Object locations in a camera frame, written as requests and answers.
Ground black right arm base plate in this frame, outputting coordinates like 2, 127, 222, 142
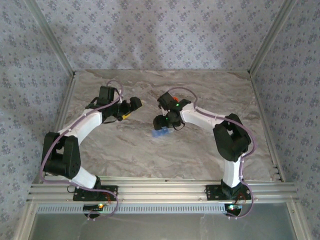
205, 184, 252, 201

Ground slotted grey cable duct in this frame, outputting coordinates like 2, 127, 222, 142
37, 204, 227, 215

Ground grey metal sheet panel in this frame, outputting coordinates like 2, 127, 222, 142
32, 202, 298, 240

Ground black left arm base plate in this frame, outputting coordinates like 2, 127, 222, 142
72, 184, 119, 202

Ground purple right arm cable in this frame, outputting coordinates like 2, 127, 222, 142
166, 86, 258, 221

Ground small controller board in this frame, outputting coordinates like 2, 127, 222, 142
224, 203, 243, 212
83, 203, 105, 212

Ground blue transparent pill organizer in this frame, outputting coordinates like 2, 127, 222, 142
151, 127, 174, 139

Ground aluminium corner post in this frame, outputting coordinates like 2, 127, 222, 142
24, 0, 76, 76
248, 0, 298, 75

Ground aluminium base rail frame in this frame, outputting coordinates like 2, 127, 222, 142
26, 175, 300, 204

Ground aluminium table side rail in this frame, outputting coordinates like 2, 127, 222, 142
32, 72, 77, 185
248, 71, 287, 183

